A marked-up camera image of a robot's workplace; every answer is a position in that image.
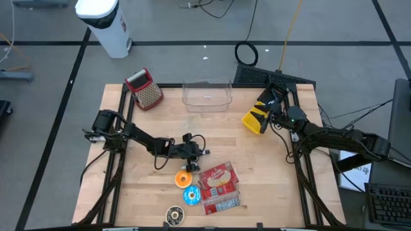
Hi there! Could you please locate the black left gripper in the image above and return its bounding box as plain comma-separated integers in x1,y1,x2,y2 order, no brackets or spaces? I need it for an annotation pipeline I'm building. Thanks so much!
171,142,210,173

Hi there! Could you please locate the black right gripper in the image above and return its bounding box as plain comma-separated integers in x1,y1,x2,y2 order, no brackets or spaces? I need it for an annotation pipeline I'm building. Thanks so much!
255,99,290,135

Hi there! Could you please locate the orange frosted toy donut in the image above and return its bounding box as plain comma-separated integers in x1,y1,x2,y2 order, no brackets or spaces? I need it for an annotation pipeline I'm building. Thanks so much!
174,169,194,189

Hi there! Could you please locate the red popcorn packet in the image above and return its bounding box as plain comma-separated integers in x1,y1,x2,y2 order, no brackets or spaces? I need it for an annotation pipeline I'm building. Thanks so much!
197,160,240,191

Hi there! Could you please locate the blue frosted toy donut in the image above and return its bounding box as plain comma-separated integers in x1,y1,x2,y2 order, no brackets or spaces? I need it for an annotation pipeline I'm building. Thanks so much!
182,185,202,207

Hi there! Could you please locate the small red snack packet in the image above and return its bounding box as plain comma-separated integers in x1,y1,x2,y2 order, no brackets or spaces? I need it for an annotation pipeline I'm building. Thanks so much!
200,181,240,201

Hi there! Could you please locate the yellow plastic basket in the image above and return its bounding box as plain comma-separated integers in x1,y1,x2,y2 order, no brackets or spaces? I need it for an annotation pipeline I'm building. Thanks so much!
241,101,274,135

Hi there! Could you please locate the black plastic basket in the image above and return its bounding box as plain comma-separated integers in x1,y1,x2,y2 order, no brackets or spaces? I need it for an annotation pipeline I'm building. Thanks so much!
256,82,290,105

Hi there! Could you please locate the black keyboard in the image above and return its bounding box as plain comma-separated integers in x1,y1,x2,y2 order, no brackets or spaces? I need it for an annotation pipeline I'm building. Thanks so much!
232,63,317,89
364,182,411,226

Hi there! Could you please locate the red wrapped packet QR code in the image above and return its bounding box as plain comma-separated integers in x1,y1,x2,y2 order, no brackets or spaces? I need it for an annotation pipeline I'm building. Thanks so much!
202,192,242,216

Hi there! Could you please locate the clear plastic bin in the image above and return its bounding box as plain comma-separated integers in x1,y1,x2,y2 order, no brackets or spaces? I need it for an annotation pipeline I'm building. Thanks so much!
181,78,234,114

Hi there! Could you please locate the white paper sheet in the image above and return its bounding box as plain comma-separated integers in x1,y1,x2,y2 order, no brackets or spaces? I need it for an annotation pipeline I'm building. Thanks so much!
338,150,373,193

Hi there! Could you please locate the white trash can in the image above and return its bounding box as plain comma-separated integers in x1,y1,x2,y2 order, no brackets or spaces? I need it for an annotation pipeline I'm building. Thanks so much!
74,0,134,60

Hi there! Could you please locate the grey stand foot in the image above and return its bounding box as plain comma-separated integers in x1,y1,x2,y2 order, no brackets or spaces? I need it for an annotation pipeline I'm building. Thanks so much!
0,69,35,83

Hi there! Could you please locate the coiled black cable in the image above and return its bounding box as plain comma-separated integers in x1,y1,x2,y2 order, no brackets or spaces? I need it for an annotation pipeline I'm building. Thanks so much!
234,40,259,67

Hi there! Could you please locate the black table frame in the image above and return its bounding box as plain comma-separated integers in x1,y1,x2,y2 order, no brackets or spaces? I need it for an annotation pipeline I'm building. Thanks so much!
76,82,346,228

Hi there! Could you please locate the metal box grater red handle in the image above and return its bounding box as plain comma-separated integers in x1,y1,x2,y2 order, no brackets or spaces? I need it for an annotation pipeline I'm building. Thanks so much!
124,67,164,112

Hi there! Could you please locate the yellow cable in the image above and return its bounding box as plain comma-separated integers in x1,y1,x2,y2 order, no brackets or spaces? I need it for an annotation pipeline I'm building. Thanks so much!
277,0,304,72

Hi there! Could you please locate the black floor cable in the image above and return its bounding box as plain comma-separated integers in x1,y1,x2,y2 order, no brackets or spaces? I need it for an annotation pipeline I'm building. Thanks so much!
178,0,259,43

